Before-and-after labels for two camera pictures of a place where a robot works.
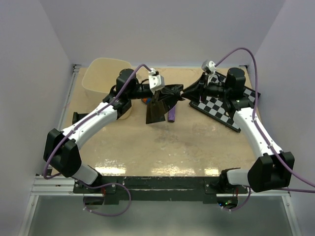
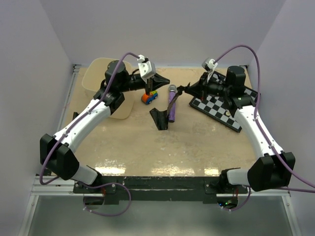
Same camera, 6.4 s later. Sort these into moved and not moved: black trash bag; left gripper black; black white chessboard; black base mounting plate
Moved: black trash bag; left gripper black
Not moved: black white chessboard; black base mounting plate
